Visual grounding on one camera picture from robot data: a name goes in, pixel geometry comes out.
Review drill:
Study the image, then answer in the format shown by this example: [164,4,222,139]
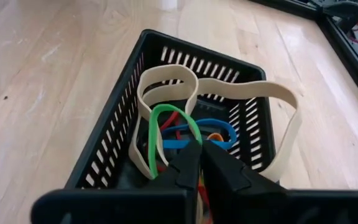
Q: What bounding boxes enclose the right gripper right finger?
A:
[201,141,358,224]

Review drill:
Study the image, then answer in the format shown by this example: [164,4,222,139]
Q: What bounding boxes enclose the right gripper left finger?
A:
[31,139,203,224]

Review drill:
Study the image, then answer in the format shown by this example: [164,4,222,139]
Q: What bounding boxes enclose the blue rubber band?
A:
[160,118,238,151]

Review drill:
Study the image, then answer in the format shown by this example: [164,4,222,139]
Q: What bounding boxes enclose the green rubber band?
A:
[147,104,203,180]

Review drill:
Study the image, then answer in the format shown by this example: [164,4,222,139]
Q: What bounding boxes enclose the small orange rubber band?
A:
[207,133,224,143]

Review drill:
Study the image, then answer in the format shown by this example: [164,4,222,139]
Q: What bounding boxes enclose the dark red rubber band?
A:
[159,111,183,141]

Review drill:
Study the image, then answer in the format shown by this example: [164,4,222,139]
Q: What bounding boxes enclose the large tan rubber band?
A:
[137,64,303,183]

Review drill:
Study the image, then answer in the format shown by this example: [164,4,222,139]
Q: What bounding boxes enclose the black slotted plastic basket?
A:
[64,29,277,191]

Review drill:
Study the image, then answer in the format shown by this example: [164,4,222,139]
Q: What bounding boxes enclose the black aluminium table frame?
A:
[249,0,358,116]

